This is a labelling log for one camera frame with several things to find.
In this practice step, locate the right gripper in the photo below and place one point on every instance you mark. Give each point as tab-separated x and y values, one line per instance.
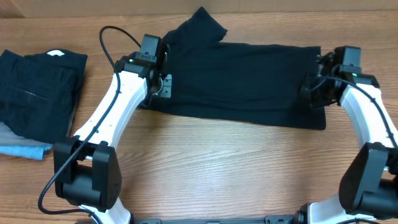
314	90

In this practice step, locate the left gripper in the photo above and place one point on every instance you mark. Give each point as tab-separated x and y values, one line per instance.
166	91

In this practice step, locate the black t-shirt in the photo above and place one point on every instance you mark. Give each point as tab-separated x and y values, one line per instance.
215	79

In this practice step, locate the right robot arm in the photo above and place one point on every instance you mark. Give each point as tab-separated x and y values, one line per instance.
368	189

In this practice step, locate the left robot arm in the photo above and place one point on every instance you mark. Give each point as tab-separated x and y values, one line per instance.
89	173

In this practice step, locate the folded black garment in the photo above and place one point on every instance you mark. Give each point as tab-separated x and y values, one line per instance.
39	93

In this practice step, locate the folded blue garment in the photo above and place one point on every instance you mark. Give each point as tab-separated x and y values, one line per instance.
30	152

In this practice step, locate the folded grey garment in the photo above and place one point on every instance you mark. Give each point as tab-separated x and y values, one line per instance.
12	137

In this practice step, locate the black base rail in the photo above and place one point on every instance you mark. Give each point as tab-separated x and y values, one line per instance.
269	219

